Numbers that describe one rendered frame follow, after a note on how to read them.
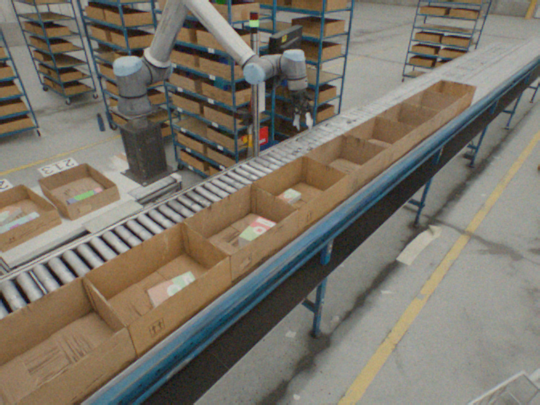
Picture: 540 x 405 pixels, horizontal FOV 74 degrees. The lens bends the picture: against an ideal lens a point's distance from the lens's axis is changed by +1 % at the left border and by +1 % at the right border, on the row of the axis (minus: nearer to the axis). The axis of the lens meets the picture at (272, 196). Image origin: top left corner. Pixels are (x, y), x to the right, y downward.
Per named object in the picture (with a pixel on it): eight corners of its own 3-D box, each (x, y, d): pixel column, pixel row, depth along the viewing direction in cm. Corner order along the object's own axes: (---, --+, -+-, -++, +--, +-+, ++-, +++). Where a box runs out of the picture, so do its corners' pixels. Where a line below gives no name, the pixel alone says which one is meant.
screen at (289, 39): (288, 108, 270) (296, 24, 236) (308, 112, 266) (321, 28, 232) (262, 131, 233) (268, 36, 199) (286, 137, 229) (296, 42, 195)
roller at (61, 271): (59, 260, 171) (55, 252, 168) (112, 324, 143) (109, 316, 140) (47, 266, 168) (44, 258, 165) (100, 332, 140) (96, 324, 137)
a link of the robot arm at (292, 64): (288, 49, 166) (307, 47, 161) (291, 76, 172) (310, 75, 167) (278, 53, 159) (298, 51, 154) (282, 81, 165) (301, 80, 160)
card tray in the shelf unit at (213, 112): (204, 116, 313) (202, 105, 307) (229, 108, 332) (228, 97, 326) (235, 129, 291) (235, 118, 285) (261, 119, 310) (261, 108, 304)
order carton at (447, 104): (418, 109, 296) (423, 88, 286) (454, 118, 280) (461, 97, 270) (396, 122, 272) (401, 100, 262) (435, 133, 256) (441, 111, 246)
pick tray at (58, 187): (90, 176, 226) (85, 161, 220) (121, 199, 205) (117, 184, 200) (42, 194, 208) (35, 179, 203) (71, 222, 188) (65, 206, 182)
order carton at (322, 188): (300, 182, 199) (302, 154, 190) (345, 202, 183) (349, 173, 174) (251, 212, 175) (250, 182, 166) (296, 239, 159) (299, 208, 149)
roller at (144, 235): (133, 223, 195) (132, 216, 192) (191, 271, 167) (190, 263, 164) (124, 227, 192) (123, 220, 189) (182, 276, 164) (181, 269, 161)
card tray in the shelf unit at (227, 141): (206, 137, 325) (206, 126, 320) (232, 128, 343) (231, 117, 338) (235, 151, 302) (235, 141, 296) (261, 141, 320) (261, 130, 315)
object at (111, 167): (130, 153, 259) (129, 149, 257) (182, 180, 229) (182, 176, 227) (-35, 218, 194) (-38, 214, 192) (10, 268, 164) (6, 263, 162)
